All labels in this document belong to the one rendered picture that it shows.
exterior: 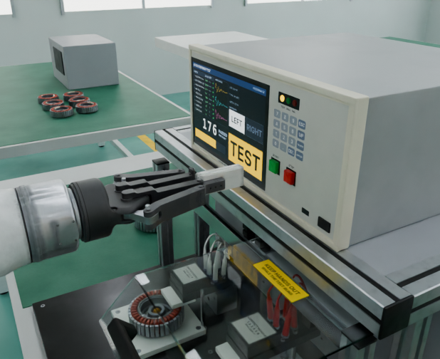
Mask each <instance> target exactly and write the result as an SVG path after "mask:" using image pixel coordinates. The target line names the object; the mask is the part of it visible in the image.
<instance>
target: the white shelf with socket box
mask: <svg viewBox="0 0 440 359"><path fill-rule="evenodd" d="M265 39H268V38H262V37H259V36H253V35H249V34H246V33H240V32H237V31H228V32H218V33H200V34H190V35H180V36H162V37H155V38H154V40H155V47H158V48H161V49H163V50H166V51H169V52H170V53H174V54H176V55H178V56H181V57H184V58H187V59H189V44H195V43H198V44H201V45H207V44H216V43H232V42H240V41H256V40H265Z"/></svg>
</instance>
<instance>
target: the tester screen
mask: <svg viewBox="0 0 440 359"><path fill-rule="evenodd" d="M193 86H194V139H195V140H197V141H198V142H200V143H201V144H203V145H204V146H206V147H207V148H209V149H210V150H211V151H213V152H215V153H216V154H217V155H219V156H220V157H222V158H224V159H225V160H226V161H227V162H229V163H231V164H232V165H235V163H233V162H232V161H231V160H229V133H231V134H232V135H234V136H236V137H238V138H239V139H241V140H243V141H244V142H247V143H248V144H250V145H252V146H253V147H255V148H256V149H258V150H260V151H261V152H263V148H264V130H265V114H266V89H263V88H260V87H258V86H256V85H253V84H250V83H247V82H245V81H243V80H239V79H238V78H235V77H232V76H229V75H226V74H225V73H221V72H219V71H216V70H214V69H211V68H208V67H206V66H203V65H201V64H198V63H195V62H193ZM229 109H231V110H233V111H235V112H237V113H239V114H241V115H243V116H245V117H247V118H249V119H251V120H253V121H255V122H257V123H259V124H261V125H263V144H261V143H259V142H257V141H255V140H254V139H252V138H250V137H248V136H247V135H245V134H243V133H241V132H239V131H238V130H235V129H234V128H232V127H230V126H229ZM202 117H204V118H206V119H207V120H209V121H211V122H213V123H214V124H216V125H217V137H215V136H213V135H212V134H211V133H209V132H207V131H205V130H204V129H202ZM196 128H197V129H198V130H200V131H202V132H203V133H205V134H206V135H208V136H209V137H211V138H213V139H214V140H215V141H217V142H219V143H221V144H222V145H223V146H225V147H226V155H225V154H223V153H222V152H220V151H218V150H217V149H216V148H214V147H212V146H211V145H210V144H208V143H207V142H205V141H203V140H202V139H201V138H199V137H197V136H196ZM243 172H244V173H245V174H247V175H248V176H249V177H251V178H253V179H254V180H256V181H257V182H258V183H260V184H262V181H263V161H262V178H261V181H260V180H259V179H257V178H256V177H254V176H253V175H251V174H250V173H248V172H247V171H245V170H243Z"/></svg>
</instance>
